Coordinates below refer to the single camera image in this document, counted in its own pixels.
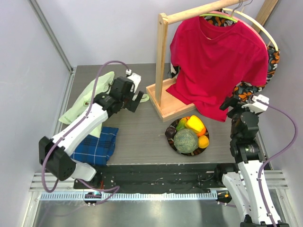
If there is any green avocado plastic bag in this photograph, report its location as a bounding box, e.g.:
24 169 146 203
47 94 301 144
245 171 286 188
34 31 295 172
53 71 149 138

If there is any orange fruit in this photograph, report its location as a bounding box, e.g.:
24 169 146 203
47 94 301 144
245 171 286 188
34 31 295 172
196 127 206 137

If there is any yellow lemon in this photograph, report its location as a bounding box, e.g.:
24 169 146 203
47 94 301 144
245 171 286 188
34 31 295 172
198 135 209 148

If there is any dark purple fruit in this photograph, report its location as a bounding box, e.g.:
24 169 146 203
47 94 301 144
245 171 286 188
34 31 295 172
165 126 177 139

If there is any yellow bell pepper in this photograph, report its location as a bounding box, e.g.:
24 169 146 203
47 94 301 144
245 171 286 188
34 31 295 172
185 115 205 133

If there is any green cantaloupe melon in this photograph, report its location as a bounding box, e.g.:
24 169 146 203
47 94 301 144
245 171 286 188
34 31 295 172
173 129 198 154

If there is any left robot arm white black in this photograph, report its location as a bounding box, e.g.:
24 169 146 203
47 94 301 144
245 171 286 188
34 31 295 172
38 73 144 189

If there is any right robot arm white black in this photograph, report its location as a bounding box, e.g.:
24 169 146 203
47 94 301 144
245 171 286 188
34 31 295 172
214 95 288 227

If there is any wooden clothes rack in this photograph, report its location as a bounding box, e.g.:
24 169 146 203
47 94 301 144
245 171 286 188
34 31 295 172
146 0 278 122

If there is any orange black patterned garment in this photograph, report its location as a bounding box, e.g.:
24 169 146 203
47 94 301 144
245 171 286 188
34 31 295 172
167 9 281 102

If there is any black fruit plate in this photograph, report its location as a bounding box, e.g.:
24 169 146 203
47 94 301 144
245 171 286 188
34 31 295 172
165 117 209 156

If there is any green mango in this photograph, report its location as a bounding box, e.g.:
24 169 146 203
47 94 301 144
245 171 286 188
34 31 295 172
176 117 189 131

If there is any blue plaid cloth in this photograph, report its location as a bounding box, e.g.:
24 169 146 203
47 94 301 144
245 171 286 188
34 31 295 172
71 127 119 166

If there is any red t-shirt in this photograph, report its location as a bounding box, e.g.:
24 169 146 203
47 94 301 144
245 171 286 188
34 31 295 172
167 16 268 122

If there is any green clothes hanger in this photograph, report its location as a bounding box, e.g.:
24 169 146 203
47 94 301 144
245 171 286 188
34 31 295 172
198 0 254 24

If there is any cream clothes hanger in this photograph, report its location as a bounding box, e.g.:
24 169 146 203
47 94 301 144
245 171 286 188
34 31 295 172
234 10 279 51

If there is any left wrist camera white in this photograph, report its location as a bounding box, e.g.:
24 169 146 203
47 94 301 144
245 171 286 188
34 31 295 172
125 69 142 93

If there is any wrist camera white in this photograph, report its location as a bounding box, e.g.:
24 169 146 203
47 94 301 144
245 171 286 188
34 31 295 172
241 95 269 114
125 69 142 93

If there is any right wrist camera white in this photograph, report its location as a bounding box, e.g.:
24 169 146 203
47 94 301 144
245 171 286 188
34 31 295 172
241 95 269 114

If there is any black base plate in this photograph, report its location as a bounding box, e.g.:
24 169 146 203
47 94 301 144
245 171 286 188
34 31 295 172
87 163 238 194

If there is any white slotted cable duct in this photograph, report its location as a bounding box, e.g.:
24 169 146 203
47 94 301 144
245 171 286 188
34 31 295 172
40 191 217 201

